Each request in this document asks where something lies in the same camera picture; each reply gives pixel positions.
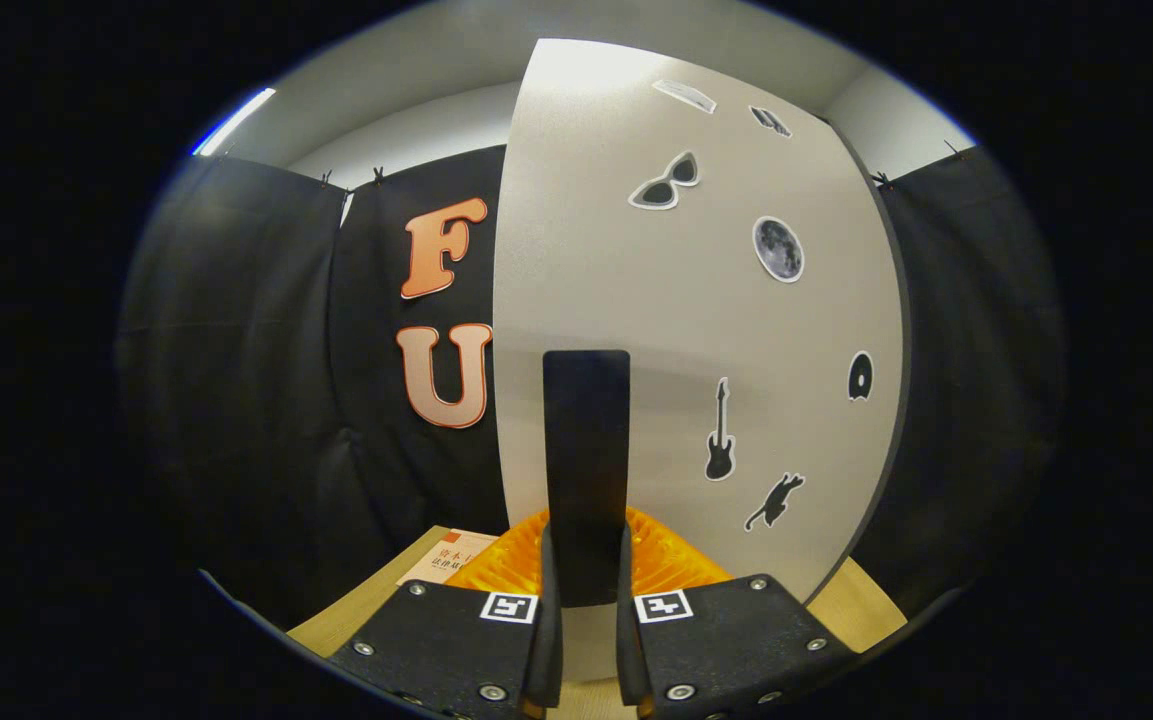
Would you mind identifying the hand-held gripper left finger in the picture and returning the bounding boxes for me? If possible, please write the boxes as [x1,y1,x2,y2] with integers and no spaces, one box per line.
[328,510,565,720]

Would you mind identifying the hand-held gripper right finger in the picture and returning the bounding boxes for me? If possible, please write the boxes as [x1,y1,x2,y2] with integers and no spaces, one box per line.
[616,507,857,720]

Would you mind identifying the black door handle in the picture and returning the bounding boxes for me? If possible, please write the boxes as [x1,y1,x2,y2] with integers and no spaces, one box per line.
[542,350,632,608]

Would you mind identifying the beige shoe cabinet door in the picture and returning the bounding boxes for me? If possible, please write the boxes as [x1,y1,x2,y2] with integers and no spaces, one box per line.
[492,38,905,683]

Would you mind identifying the beige paperback book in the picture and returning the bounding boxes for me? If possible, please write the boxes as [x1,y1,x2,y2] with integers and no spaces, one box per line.
[396,527,499,587]

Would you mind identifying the black backdrop cloth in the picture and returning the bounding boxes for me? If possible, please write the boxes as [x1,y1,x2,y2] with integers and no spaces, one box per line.
[116,143,1067,631]

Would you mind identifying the long ceiling light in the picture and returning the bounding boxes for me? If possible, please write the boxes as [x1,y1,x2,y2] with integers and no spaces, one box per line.
[191,87,277,158]

